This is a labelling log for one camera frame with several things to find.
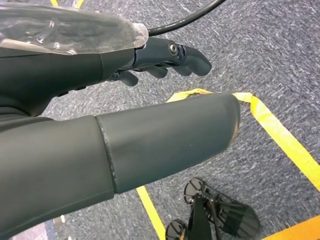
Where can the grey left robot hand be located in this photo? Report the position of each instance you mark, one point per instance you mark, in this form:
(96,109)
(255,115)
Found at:
(162,142)

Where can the yellow floor tape square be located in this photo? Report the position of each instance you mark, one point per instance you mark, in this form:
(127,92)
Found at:
(282,136)

